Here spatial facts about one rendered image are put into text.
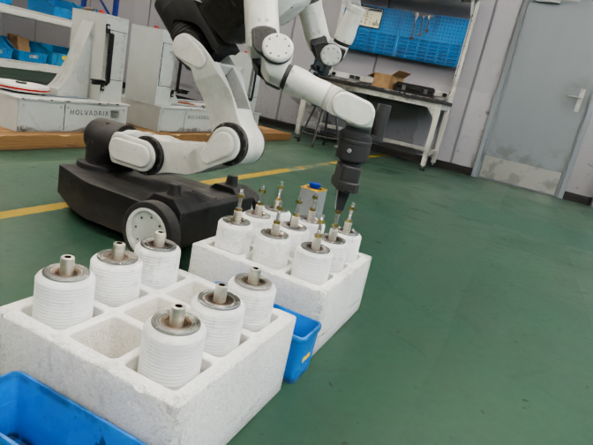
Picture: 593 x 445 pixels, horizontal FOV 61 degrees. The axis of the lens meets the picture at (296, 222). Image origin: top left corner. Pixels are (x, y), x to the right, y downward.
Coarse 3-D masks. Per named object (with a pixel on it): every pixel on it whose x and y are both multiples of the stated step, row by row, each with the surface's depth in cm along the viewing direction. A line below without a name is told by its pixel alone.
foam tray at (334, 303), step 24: (192, 264) 134; (216, 264) 131; (240, 264) 127; (288, 264) 136; (360, 264) 144; (288, 288) 123; (312, 288) 120; (336, 288) 126; (360, 288) 151; (312, 312) 121; (336, 312) 134
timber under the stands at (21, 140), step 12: (0, 132) 261; (12, 132) 267; (24, 132) 273; (36, 132) 280; (48, 132) 286; (60, 132) 294; (72, 132) 301; (156, 132) 367; (168, 132) 379; (180, 132) 392; (192, 132) 406; (204, 132) 420; (264, 132) 512; (276, 132) 536; (288, 132) 561; (0, 144) 256; (12, 144) 263; (24, 144) 269; (36, 144) 275; (48, 144) 282; (60, 144) 289; (72, 144) 297; (84, 144) 305
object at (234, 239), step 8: (224, 224) 131; (216, 232) 134; (224, 232) 132; (232, 232) 131; (240, 232) 131; (248, 232) 133; (216, 240) 134; (224, 240) 132; (232, 240) 131; (240, 240) 132; (248, 240) 134; (224, 248) 132; (232, 248) 132; (240, 248) 133; (248, 248) 136
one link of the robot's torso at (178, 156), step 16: (224, 128) 161; (160, 144) 178; (176, 144) 175; (192, 144) 172; (208, 144) 164; (224, 144) 161; (160, 160) 177; (176, 160) 176; (192, 160) 171; (208, 160) 165; (224, 160) 163
